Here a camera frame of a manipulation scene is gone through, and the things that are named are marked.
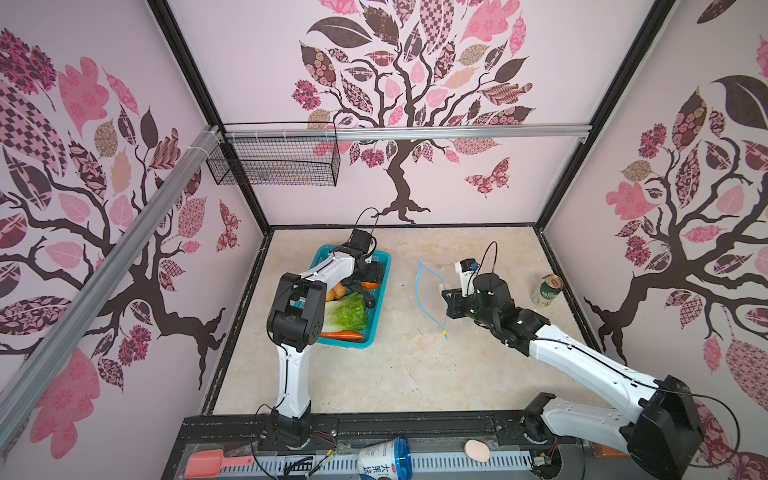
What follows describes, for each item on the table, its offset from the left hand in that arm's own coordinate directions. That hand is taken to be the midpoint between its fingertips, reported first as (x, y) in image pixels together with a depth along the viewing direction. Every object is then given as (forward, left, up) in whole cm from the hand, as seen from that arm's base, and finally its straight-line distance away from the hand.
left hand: (370, 276), depth 101 cm
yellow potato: (-10, +12, +4) cm, 16 cm away
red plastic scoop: (-53, +35, 0) cm, 63 cm away
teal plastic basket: (-17, -2, +6) cm, 18 cm away
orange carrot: (-22, +8, 0) cm, 23 cm away
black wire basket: (+27, +29, +30) cm, 50 cm away
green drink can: (-9, -56, +6) cm, 57 cm away
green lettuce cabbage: (-18, +6, +6) cm, 19 cm away
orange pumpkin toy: (-4, 0, +1) cm, 4 cm away
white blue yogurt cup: (-52, -7, +5) cm, 53 cm away
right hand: (-15, -21, +16) cm, 30 cm away
